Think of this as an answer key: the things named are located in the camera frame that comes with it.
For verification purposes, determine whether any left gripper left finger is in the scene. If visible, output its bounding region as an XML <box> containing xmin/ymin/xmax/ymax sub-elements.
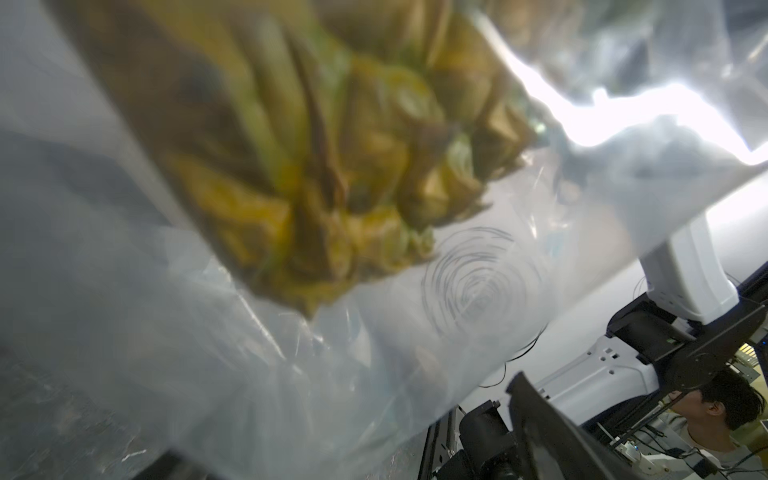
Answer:
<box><xmin>132</xmin><ymin>451</ymin><xmax>210</xmax><ymax>480</ymax></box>

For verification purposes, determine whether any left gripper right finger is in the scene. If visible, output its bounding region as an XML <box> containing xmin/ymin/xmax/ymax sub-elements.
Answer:
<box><xmin>506</xmin><ymin>373</ymin><xmax>638</xmax><ymax>480</ymax></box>

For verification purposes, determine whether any zip-top bag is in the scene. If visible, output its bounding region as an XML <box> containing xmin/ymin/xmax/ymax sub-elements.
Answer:
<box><xmin>1</xmin><ymin>1</ymin><xmax>767</xmax><ymax>479</ymax></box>

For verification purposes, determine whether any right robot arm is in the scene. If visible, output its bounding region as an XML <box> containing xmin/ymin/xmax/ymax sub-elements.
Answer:
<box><xmin>421</xmin><ymin>217</ymin><xmax>767</xmax><ymax>479</ymax></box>

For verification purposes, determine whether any person behind the cell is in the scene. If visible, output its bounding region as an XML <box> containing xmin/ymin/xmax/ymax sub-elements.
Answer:
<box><xmin>636</xmin><ymin>368</ymin><xmax>767</xmax><ymax>479</ymax></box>

